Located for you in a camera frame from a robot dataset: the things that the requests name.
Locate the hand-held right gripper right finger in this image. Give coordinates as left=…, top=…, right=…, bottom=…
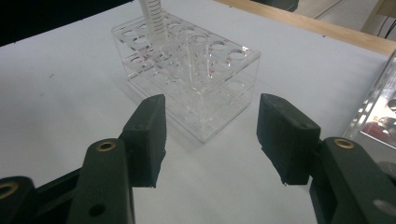
left=256, top=92, right=322, bottom=187

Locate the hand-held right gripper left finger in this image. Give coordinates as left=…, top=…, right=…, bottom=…
left=119, top=93, right=167, bottom=189

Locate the clear acrylic tube rack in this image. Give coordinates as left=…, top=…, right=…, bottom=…
left=110, top=11, right=262, bottom=144

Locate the perforated metal tube rack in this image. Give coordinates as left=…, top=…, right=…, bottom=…
left=342, top=49, right=396, bottom=163

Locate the clear test tube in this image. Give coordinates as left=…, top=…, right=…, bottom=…
left=186, top=33, right=210, bottom=93

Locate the orange-capped clear tube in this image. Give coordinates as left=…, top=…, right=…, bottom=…
left=137, top=0, right=171, bottom=49

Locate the black floor cable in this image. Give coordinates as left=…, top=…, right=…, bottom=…
left=375, top=15, right=396, bottom=41

